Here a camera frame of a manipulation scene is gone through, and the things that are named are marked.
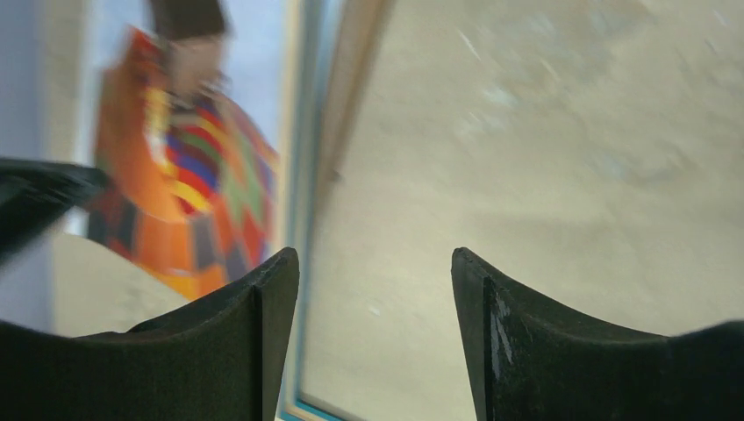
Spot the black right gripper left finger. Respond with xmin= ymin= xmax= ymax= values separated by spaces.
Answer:
xmin=1 ymin=247 xmax=299 ymax=420

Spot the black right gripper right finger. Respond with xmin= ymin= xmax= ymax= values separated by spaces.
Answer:
xmin=451 ymin=247 xmax=743 ymax=420

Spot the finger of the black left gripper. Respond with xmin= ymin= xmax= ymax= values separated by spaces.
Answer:
xmin=1 ymin=157 xmax=110 ymax=265

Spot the hot air balloon photo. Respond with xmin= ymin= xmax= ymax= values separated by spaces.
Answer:
xmin=68 ymin=1 xmax=299 ymax=300

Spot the blue wooden picture frame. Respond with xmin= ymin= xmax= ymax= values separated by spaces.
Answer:
xmin=277 ymin=1 xmax=394 ymax=420

